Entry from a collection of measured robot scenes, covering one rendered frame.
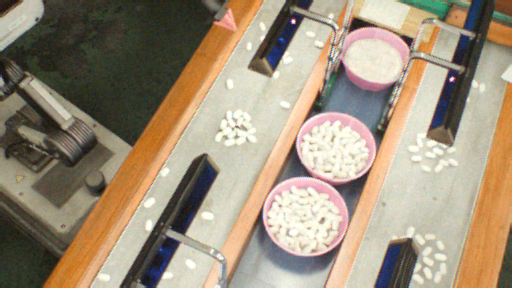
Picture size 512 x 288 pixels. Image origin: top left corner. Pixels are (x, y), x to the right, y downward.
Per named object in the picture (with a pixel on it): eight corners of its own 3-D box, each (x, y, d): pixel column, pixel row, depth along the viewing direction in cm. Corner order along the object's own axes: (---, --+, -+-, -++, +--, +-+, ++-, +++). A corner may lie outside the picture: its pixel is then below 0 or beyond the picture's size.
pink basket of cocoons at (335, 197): (248, 245, 190) (249, 233, 182) (280, 178, 203) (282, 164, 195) (326, 279, 185) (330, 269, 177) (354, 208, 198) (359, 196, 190)
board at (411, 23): (346, 14, 232) (347, 12, 231) (358, -10, 239) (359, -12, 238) (427, 43, 226) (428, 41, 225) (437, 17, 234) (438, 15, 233)
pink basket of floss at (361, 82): (352, 105, 221) (357, 89, 213) (326, 51, 233) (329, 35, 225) (416, 88, 226) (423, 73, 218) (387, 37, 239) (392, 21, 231)
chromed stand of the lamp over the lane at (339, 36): (272, 94, 221) (283, 8, 183) (292, 56, 231) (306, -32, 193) (320, 113, 218) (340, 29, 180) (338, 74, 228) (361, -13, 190)
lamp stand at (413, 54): (374, 134, 214) (407, 53, 176) (390, 93, 224) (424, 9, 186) (425, 153, 211) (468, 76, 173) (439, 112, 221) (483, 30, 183)
